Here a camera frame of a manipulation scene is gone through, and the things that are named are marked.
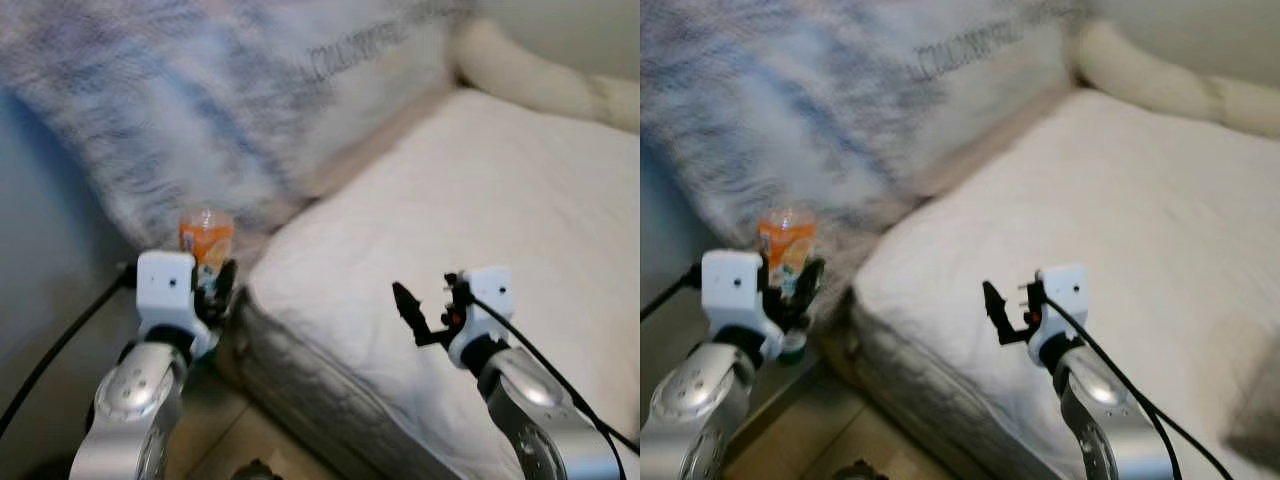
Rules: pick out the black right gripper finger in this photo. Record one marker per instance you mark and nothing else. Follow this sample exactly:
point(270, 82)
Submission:
point(410, 305)
point(997, 305)

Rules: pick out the orange soda bottle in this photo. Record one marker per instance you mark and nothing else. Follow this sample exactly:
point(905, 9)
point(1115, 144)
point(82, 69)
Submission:
point(785, 238)
point(205, 238)

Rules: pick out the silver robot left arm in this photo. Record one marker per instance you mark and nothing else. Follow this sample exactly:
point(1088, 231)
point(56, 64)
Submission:
point(695, 410)
point(130, 400)

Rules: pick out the white mattress with grey sides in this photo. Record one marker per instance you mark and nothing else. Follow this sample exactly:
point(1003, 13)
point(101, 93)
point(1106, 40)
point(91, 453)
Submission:
point(480, 210)
point(1100, 210)

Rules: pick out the grey robot left leg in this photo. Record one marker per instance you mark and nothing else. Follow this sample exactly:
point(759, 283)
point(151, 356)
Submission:
point(255, 470)
point(860, 470)

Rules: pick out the cream bolster pillow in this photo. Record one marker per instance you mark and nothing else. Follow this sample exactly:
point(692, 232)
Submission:
point(530, 75)
point(1160, 80)

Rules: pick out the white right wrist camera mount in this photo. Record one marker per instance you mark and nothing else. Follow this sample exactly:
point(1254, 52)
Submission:
point(1065, 295)
point(488, 300)

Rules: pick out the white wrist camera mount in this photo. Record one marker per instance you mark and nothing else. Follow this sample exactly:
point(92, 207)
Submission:
point(488, 300)
point(730, 285)
point(1065, 295)
point(165, 285)

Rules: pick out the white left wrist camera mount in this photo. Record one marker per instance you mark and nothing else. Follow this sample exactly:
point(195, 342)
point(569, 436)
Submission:
point(165, 285)
point(730, 285)

